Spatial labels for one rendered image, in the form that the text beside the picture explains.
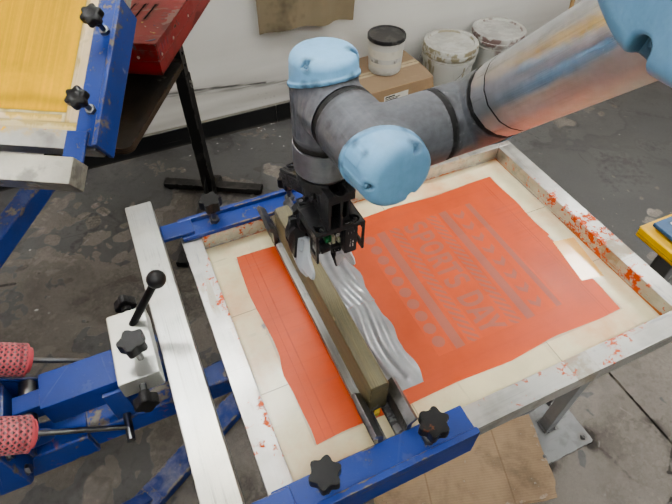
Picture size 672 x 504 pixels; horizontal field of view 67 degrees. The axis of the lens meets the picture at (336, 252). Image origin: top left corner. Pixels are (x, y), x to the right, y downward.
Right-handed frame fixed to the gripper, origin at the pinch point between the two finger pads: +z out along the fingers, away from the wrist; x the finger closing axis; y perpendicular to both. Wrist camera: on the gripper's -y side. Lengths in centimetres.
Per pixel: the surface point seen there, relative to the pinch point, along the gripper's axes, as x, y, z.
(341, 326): -0.4, 8.9, 5.7
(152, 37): -7, -90, 1
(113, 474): -60, -34, 112
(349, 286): 7.8, -4.2, 15.4
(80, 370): -38.1, -1.9, 8.0
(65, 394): -40.5, 1.1, 8.1
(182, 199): -7, -155, 112
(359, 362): -0.8, 15.6, 5.8
